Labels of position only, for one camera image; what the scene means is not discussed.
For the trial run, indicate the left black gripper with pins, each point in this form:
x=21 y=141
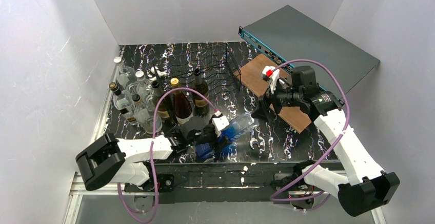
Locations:
x=206 y=135

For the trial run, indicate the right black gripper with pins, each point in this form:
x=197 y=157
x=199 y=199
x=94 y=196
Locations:
x=271 y=98

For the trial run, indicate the blue label clear bottle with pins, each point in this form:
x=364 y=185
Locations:
x=238 y=126

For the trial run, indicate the dark wine bottle gold cap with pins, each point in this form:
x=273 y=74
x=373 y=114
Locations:
x=182 y=106

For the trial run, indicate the dark wine bottle silver cap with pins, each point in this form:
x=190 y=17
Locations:
x=165 y=108

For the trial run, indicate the clear bottle brown neck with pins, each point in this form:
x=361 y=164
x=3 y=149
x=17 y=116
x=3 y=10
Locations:
x=144 y=112

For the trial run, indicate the clear bottle gold label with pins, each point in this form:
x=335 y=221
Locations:
x=123 y=102

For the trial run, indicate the clear bottle dark label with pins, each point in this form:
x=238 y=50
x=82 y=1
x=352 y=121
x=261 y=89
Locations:
x=143 y=89

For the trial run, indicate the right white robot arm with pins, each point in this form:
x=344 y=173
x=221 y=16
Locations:
x=365 y=185

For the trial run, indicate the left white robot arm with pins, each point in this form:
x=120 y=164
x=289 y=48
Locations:
x=116 y=160

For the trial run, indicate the brown wooden board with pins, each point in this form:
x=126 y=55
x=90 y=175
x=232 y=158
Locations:
x=258 y=76

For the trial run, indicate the silver combination wrench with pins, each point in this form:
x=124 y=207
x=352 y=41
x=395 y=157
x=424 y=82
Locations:
x=254 y=143

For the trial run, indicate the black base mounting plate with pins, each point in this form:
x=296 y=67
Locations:
x=219 y=181

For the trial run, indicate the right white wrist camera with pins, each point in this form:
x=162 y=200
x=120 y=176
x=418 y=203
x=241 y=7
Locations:
x=271 y=75

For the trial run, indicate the black wire wine rack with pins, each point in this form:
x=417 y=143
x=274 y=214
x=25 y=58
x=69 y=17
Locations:
x=216 y=63

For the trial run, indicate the teal network switch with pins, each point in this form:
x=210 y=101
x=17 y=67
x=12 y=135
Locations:
x=288 y=34

